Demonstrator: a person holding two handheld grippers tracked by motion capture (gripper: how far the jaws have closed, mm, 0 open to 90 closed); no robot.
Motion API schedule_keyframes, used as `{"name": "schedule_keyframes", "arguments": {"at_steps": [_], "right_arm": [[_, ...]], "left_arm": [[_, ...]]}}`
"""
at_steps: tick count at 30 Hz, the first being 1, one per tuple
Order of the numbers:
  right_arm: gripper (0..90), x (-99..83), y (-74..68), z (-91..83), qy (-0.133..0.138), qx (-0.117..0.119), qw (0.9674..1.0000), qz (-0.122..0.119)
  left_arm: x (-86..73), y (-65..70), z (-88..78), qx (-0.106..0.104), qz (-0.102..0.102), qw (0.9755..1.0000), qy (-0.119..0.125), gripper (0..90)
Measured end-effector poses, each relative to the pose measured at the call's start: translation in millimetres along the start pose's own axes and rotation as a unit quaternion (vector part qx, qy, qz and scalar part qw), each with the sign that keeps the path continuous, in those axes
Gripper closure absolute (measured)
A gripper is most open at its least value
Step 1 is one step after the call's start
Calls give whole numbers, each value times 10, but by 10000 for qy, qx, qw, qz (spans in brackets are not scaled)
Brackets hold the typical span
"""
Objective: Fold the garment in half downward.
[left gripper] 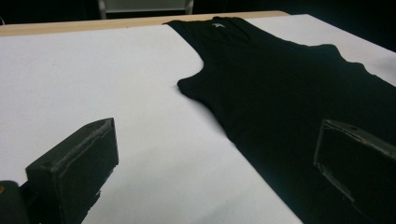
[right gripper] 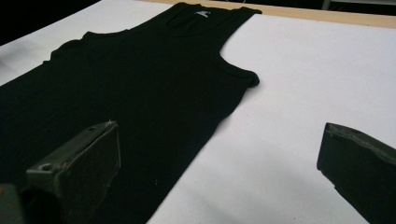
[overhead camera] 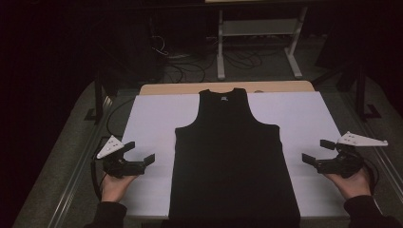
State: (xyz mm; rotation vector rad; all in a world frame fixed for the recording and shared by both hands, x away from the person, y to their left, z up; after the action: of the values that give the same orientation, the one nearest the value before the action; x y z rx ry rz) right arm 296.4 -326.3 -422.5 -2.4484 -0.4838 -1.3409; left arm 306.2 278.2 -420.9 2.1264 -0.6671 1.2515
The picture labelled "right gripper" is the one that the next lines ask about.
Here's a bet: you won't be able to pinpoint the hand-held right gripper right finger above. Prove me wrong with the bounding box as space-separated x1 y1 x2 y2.
317 121 396 224

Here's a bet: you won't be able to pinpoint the white table mat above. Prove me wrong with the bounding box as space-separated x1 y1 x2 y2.
0 0 396 224

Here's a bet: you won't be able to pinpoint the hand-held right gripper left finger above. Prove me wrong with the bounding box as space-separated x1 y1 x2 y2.
19 120 121 224

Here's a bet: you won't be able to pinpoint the black tank top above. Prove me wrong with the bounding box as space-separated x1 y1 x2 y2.
0 2 263 224

